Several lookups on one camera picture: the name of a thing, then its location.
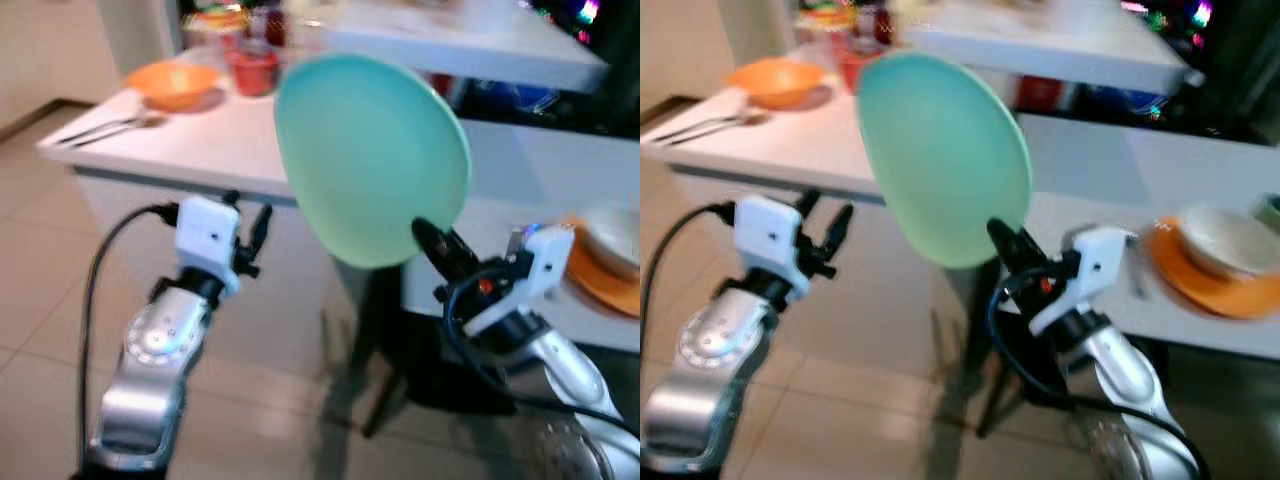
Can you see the white dining table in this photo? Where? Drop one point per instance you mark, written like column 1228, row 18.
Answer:
column 1130, row 160
column 230, row 145

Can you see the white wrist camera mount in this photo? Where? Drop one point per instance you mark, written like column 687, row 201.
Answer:
column 205, row 235
column 1095, row 262
column 535, row 265
column 768, row 235

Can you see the silver metal fork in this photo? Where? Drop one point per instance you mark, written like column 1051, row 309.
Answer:
column 700, row 125
column 100, row 128

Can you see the orange plate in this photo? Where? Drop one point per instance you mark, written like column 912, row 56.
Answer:
column 600, row 285
column 1200, row 285

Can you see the red cup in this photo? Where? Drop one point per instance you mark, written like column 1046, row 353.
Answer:
column 855, row 68
column 254, row 72

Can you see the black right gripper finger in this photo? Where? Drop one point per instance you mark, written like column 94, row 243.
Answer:
column 1018, row 248
column 445, row 250

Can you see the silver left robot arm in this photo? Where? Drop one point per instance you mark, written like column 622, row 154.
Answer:
column 705, row 380
column 150, row 370

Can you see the orange bowl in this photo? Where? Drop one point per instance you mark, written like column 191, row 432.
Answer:
column 172, row 84
column 775, row 82

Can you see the white counter top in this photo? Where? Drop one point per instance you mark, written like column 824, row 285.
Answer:
column 1060, row 42
column 470, row 45

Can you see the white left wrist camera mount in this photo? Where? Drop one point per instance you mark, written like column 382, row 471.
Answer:
column 768, row 235
column 205, row 235

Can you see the silver metal spoon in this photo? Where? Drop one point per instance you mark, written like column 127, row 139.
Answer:
column 725, row 130
column 125, row 133

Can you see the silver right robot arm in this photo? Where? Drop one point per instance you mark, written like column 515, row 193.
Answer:
column 560, row 370
column 1130, row 380

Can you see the dark chair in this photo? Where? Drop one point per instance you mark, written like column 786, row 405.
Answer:
column 965, row 340
column 420, row 350

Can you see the colourful food container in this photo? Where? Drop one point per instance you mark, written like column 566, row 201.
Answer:
column 828, row 18
column 220, row 22

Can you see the pale green round plate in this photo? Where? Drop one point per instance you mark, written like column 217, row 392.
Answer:
column 945, row 160
column 370, row 160

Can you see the white bowl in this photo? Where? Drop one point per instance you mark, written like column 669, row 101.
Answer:
column 1230, row 242
column 615, row 238

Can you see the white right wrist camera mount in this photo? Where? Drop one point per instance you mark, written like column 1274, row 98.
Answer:
column 535, row 265
column 1095, row 262

